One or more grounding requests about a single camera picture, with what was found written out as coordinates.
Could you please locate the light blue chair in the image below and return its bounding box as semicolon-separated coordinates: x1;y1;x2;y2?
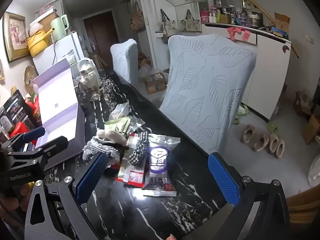
110;39;138;87
159;34;257;154

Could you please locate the gingham cream lace scrunchie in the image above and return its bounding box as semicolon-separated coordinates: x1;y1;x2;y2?
82;129;127;167

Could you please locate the clear plastic bag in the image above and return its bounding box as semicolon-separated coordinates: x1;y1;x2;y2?
108;101;130;121

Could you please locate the woven straw fan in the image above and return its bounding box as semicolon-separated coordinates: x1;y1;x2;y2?
23;66;37;95

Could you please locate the gold framed picture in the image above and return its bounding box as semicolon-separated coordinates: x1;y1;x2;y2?
3;12;30;62

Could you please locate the pink cloth on counter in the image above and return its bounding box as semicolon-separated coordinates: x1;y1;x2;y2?
227;27;251;42

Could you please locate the lavender gift box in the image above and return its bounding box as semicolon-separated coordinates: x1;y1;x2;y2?
34;59;86;170

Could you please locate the hanging tote bag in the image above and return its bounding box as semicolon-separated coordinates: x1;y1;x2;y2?
131;1;145;31

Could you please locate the person's left hand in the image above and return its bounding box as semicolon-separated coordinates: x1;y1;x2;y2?
1;184;31;228

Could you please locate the black white gingham scrunchie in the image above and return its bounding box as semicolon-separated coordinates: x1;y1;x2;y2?
129;131;149;166

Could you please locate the clear glass mug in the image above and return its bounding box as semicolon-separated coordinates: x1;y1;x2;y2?
85;79;103;101

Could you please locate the beige slipper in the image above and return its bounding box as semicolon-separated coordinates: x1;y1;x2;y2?
274;139;285;159
241;125;255;144
268;133;279;154
252;133;270;152

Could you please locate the white astronaut water bottle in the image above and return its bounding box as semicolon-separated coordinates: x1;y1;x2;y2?
77;57;100;93

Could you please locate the red canister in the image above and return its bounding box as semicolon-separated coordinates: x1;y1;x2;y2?
10;122;36;146

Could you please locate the white refrigerator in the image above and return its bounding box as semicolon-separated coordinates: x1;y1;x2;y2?
33;31;85;74

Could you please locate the silver purple snack packet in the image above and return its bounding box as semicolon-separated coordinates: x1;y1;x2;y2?
142;134;181;197

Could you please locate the white counter cabinet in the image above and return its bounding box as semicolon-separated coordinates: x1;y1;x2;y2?
202;23;291;120

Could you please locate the black snack pouch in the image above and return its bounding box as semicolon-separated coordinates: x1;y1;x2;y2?
4;90;36;131

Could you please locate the mint green kettle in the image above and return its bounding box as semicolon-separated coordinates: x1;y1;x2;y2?
50;15;70;42

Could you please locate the cardboard box on counter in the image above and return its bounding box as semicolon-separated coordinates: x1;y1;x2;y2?
274;12;291;34

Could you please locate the cardboard box on floor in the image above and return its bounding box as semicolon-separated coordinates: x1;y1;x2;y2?
144;72;167;94

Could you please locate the green tea sachet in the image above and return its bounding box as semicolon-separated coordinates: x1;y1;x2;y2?
104;116;131;134

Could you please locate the red white snack packet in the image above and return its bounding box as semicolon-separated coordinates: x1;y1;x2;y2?
116;134;146;188

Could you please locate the near light blue chair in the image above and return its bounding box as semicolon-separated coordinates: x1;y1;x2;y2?
159;34;257;154

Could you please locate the dark brown door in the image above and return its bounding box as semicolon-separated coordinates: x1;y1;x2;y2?
84;11;119;67

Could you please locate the yellow enamel pot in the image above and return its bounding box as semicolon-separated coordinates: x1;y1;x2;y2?
25;28;55;57

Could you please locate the far light blue chair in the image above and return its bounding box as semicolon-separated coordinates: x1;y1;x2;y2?
110;39;138;87

